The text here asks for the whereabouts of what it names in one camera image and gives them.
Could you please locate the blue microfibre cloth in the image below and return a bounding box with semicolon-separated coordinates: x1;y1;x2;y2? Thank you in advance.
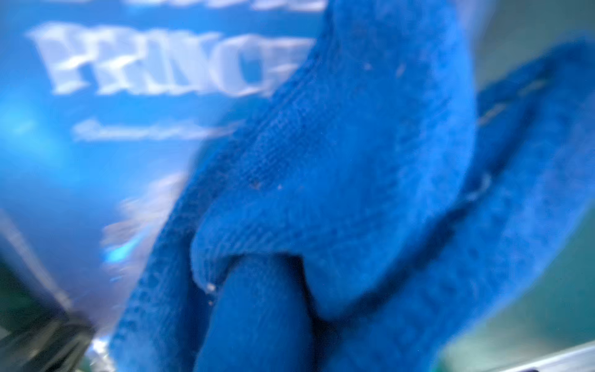
109;1;594;371

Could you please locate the blue little prince book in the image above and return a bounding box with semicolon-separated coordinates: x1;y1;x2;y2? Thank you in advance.
0;0;331;336

